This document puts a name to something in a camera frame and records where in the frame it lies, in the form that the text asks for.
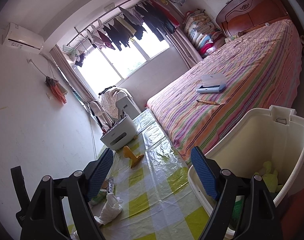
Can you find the yellow snack wrapper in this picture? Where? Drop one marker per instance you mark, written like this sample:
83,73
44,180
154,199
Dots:
135,159

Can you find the white appliance with cloth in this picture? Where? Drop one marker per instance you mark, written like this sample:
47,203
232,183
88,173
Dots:
116,101

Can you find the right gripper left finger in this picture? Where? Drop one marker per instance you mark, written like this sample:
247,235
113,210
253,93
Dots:
45,219

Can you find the pink left curtain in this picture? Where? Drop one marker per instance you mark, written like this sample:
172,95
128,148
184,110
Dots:
74,79

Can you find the red wooden headboard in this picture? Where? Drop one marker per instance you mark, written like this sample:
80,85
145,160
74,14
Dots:
242,16

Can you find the white tissue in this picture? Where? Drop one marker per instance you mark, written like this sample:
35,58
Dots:
112,208

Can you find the striped bed sheet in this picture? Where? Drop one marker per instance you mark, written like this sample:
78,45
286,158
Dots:
262,68

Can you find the hanging dark clothes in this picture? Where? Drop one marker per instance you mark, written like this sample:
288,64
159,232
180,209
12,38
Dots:
121,24

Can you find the silver pill blister pack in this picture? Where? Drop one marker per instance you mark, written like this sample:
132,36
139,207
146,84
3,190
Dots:
110,188

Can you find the yellow pencil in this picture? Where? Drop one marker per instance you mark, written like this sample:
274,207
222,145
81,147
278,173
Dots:
208,102

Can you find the pink right curtain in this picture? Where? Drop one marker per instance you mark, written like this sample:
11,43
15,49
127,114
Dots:
184,47

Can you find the yellow checkered tablecloth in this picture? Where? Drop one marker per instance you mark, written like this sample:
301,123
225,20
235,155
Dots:
158,202

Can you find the white tissue organizer box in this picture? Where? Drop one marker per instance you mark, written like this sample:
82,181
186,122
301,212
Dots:
120,134

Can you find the white air conditioner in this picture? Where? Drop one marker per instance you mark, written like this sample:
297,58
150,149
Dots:
21,38

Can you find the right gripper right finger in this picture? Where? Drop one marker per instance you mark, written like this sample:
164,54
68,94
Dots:
258,218

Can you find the stack of folded quilts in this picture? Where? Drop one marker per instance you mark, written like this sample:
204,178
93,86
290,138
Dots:
205,37

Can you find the pink curtain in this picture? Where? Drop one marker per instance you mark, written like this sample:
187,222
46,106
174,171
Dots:
74,79
184,47

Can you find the blue white pencil case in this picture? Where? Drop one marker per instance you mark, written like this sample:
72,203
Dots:
212,83

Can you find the small wrapped green bag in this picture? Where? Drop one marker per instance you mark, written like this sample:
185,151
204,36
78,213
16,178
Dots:
99,197

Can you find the orange cloth on wall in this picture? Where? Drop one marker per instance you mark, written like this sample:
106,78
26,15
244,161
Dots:
53,86

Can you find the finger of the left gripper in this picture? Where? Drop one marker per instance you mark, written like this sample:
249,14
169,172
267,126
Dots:
19,186

